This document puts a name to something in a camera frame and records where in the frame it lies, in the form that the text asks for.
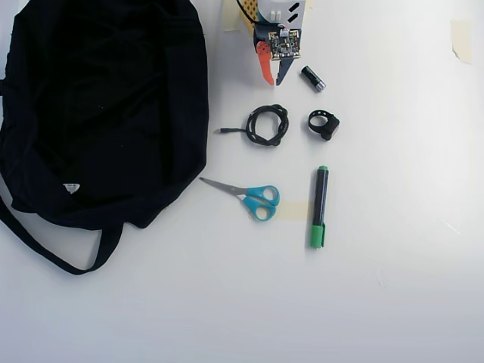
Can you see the black fabric bag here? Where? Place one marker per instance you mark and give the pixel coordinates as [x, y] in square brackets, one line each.
[94, 113]

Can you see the green black marker pen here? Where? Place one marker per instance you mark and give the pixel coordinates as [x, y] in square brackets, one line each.
[319, 204]

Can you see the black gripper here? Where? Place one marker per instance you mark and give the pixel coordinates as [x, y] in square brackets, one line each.
[266, 67]

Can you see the beige masking tape strip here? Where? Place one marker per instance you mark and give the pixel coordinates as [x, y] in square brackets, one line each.
[462, 41]
[293, 211]
[230, 15]

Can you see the black AA battery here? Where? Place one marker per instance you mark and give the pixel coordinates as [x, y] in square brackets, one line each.
[312, 77]

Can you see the bare camera circuit board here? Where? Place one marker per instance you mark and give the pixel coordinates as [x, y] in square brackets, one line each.
[285, 44]

